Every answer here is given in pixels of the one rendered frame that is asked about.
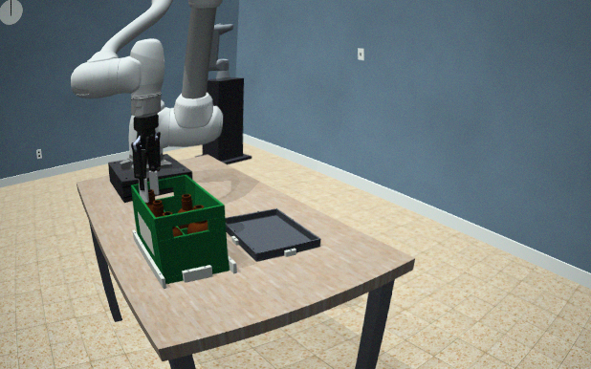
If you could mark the green divided crate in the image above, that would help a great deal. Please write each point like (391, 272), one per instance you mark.
(172, 255)

